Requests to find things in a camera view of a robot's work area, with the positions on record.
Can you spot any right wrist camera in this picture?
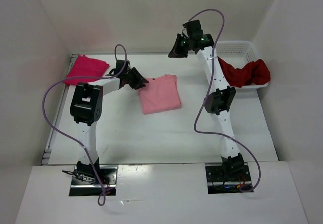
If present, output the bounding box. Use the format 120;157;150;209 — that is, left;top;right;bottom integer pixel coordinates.
183;20;203;38

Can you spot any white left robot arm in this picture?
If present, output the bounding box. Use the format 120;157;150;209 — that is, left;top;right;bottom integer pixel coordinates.
70;67;149;184

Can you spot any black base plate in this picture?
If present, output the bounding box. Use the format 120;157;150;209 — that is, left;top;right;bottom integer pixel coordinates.
65;166;118;197
205;165;253;194

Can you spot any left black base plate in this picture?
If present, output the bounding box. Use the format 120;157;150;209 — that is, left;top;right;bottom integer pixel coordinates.
65;166;118;197

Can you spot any light pink t shirt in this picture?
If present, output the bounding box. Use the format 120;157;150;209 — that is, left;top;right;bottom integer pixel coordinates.
139;74;182;115

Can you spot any white plastic basket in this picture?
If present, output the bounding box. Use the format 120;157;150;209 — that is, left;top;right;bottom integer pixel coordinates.
216;41;268;89

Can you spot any dark red t shirt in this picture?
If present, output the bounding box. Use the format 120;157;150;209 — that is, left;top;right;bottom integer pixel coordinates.
218;57;271;88

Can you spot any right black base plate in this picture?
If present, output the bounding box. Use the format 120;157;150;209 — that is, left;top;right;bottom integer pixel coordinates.
205;165;253;194

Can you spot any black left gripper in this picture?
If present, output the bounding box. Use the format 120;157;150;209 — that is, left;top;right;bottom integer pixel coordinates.
124;67;149;90

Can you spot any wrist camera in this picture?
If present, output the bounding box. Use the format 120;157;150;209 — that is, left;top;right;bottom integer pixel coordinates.
183;20;203;38
114;60;131;75

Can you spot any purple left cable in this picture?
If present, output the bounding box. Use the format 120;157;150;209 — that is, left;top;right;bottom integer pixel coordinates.
41;44;127;206

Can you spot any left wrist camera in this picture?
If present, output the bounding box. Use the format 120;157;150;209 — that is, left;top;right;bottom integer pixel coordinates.
114;60;131;75

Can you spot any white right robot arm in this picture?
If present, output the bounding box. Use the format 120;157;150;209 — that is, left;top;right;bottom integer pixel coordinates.
168;33;244;180

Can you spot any magenta t shirt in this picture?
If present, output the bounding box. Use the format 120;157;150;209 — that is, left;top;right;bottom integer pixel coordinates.
63;55;110;86

